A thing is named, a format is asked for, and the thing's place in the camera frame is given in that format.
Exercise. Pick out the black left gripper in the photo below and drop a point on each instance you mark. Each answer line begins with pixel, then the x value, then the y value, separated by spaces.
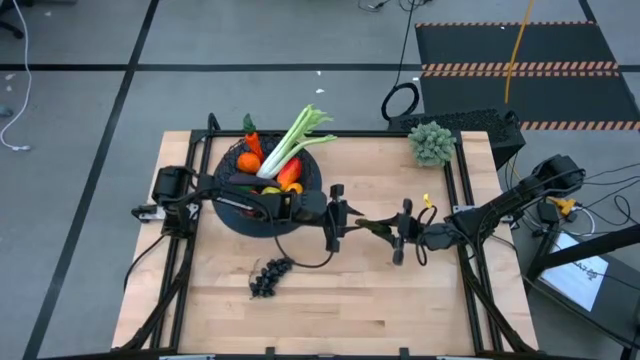
pixel 310 207

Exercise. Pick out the yellow-green apple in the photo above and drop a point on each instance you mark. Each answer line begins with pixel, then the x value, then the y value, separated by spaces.
pixel 271 190

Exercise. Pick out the green succulent plant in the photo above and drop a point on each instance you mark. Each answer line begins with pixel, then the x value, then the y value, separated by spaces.
pixel 431 145

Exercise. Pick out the orange tangerine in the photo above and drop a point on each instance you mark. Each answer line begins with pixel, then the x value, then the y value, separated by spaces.
pixel 248 163

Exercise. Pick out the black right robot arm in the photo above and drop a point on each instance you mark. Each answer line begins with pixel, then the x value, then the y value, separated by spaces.
pixel 510 200

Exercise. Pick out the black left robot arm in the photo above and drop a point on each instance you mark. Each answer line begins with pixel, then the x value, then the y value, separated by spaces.
pixel 235 192

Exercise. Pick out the pale green celery stalk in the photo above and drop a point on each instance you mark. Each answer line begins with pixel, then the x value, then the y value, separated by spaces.
pixel 285 150

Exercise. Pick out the black hazard-striped floor mat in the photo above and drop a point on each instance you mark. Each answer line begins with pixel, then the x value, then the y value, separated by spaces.
pixel 550 45

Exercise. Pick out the black metal table frame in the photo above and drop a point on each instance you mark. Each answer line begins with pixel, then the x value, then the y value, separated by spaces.
pixel 325 133

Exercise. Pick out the white paper sheet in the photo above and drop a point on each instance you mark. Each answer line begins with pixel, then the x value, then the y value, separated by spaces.
pixel 575 272

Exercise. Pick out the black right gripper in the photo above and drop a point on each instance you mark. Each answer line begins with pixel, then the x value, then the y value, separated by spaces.
pixel 430 237

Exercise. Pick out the yellow lemon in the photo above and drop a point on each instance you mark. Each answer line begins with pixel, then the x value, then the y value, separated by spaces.
pixel 295 188

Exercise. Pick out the black power adapter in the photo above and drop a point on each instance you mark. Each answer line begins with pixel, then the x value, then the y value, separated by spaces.
pixel 548 214

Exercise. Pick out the red and yellow mango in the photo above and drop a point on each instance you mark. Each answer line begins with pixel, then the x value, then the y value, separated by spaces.
pixel 290 172

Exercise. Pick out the dark purple grape bunch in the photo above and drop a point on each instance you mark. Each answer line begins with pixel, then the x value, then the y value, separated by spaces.
pixel 270 277

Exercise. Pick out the black side stand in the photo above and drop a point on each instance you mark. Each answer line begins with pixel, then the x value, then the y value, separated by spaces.
pixel 590 247

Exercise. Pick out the dark green cucumber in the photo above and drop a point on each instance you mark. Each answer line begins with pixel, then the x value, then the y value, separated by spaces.
pixel 372 226

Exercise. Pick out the black perforated case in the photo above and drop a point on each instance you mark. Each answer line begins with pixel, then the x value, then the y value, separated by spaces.
pixel 475 121

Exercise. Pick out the orange carrot with green top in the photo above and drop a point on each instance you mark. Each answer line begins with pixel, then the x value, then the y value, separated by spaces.
pixel 253 145

